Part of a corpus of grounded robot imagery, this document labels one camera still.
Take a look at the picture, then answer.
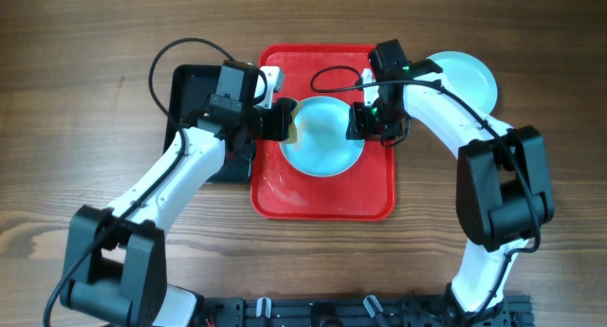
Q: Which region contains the right black cable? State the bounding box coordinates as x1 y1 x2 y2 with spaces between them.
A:
309 64 543 314

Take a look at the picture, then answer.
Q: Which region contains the black rectangular water tray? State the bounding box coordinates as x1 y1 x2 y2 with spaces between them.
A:
169 64 257 184

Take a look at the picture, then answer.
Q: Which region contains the light blue plate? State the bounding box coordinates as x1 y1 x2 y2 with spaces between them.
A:
280 96 365 177
429 51 498 114

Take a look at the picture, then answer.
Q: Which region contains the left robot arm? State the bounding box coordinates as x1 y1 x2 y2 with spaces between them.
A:
43 95 297 326

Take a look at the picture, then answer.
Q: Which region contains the left black cable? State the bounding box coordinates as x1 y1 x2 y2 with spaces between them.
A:
42 37 236 327

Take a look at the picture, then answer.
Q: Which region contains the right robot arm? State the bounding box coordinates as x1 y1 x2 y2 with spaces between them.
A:
347 73 555 321

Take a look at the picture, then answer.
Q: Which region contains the red plastic tray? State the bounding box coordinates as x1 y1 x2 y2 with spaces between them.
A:
250 44 395 221

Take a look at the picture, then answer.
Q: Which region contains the light blue plate top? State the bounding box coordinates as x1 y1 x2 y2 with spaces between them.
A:
280 96 365 177

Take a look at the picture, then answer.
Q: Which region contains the black cable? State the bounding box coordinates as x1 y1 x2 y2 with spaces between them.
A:
309 64 543 314
42 37 236 327

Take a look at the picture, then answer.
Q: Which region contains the green yellow sponge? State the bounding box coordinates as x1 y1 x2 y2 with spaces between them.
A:
283 99 301 145

